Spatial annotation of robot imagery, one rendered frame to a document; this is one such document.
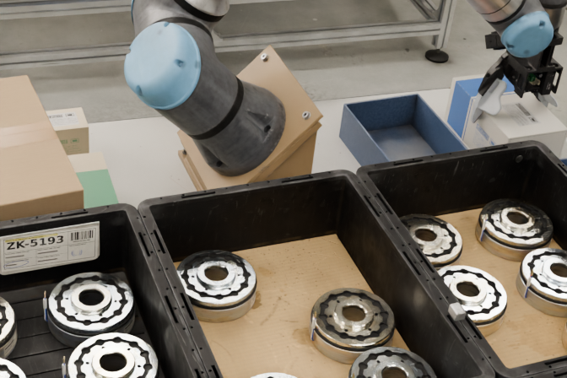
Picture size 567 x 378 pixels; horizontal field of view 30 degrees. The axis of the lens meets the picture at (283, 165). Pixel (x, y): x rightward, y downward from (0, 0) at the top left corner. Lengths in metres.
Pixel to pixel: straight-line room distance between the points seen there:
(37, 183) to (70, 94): 1.87
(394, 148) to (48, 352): 0.83
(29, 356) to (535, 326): 0.63
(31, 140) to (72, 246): 0.22
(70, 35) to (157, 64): 2.09
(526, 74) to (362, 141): 0.29
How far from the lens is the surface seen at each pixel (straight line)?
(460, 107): 1.95
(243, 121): 1.58
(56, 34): 3.60
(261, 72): 1.73
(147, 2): 1.63
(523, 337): 1.39
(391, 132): 1.93
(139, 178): 1.76
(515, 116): 1.88
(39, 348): 1.30
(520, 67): 1.82
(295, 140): 1.60
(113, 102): 3.24
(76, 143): 1.79
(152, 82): 1.51
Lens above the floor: 1.75
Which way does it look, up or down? 36 degrees down
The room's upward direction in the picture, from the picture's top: 7 degrees clockwise
